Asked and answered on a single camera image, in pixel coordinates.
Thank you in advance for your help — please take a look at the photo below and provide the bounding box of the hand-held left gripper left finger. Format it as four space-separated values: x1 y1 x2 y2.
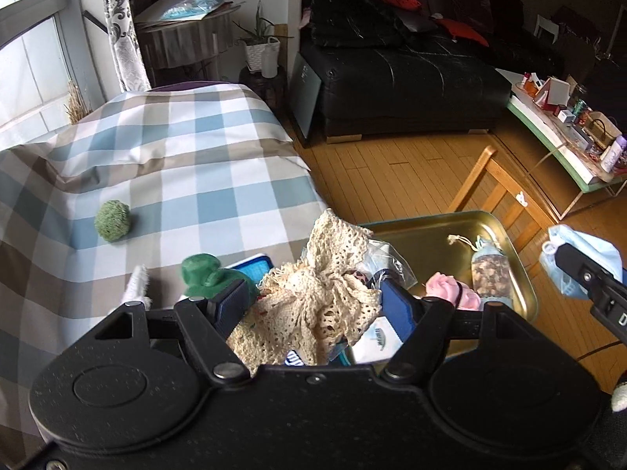
81 279 252 383

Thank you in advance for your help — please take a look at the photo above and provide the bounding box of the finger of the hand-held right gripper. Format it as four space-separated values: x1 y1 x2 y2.
556 244 627 299

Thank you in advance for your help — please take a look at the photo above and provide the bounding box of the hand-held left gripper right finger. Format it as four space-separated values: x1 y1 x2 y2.
379 279 540 383

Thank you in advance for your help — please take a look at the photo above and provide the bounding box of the blue face mask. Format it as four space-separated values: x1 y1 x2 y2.
539 224 624 300

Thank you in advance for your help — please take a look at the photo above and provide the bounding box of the white tissue pack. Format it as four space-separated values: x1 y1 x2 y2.
350 316 407 365

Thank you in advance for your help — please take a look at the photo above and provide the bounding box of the blue tissue pack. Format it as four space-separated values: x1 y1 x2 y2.
228 253 272 286

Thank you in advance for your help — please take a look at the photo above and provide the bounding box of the white penguin plush green hood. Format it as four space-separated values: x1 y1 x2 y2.
180 253 260 299

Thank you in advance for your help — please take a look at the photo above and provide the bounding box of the pink soft cloth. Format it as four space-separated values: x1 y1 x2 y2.
425 273 483 311

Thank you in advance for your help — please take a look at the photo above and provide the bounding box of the cream crochet doily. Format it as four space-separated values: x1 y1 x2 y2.
228 208 383 368

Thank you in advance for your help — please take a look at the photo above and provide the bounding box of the teal gold metal tray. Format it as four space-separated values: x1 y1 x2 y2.
357 210 537 353

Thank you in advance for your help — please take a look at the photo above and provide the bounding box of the drawstring sachet bag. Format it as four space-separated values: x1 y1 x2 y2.
448 234 515 309

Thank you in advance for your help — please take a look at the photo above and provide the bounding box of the white fluffy lamb plush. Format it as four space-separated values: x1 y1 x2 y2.
122 264 155 307

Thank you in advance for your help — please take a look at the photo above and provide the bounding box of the green knitted ball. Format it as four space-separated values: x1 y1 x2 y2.
94 200 132 242

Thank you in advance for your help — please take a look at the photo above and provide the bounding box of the clear plastic bag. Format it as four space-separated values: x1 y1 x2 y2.
365 240 418 291

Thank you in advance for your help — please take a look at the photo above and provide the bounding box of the purple white bottle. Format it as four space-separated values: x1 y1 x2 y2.
600 134 627 174

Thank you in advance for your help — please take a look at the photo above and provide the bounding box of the glass coffee table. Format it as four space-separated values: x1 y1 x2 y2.
507 71 627 221

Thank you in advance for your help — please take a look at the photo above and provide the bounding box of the wicker basket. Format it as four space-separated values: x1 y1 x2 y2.
585 112 623 150

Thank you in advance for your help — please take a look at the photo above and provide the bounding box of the wooden chair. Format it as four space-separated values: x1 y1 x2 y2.
448 146 556 255

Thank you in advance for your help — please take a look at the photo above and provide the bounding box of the checked blue beige cloth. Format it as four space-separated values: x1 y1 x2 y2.
0 81 329 451

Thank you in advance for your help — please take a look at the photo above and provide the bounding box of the white card box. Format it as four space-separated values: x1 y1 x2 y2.
546 77 572 107

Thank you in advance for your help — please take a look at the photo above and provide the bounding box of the dark wooden plant stand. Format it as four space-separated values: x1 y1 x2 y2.
238 66 288 114

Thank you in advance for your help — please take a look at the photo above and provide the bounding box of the leaning glass panel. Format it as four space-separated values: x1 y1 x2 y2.
289 51 324 148

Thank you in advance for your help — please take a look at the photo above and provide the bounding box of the black leather sofa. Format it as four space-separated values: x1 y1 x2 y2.
299 0 513 144

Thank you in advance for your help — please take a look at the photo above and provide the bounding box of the white chair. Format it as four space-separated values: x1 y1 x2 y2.
534 14 560 43

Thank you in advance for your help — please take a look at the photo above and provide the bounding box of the white plastic jug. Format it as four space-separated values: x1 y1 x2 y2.
262 44 281 79

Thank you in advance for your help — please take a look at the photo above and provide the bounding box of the dried grass bunch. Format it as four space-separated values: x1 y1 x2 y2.
66 81 92 124

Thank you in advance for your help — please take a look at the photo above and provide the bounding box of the potted plant white pot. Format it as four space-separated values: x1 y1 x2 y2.
232 2 295 72

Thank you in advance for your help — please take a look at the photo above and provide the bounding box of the round side table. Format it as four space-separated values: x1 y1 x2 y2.
137 5 237 84

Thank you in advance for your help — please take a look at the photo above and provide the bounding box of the patterned curtain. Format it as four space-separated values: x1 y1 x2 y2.
100 0 152 94

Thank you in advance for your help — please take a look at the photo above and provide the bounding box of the blue plastic bag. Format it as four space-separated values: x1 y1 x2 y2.
159 0 225 23

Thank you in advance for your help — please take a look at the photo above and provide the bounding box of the window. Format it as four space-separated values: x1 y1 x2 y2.
0 0 99 133

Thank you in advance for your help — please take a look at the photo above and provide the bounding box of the black cable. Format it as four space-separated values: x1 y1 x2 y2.
573 338 627 361

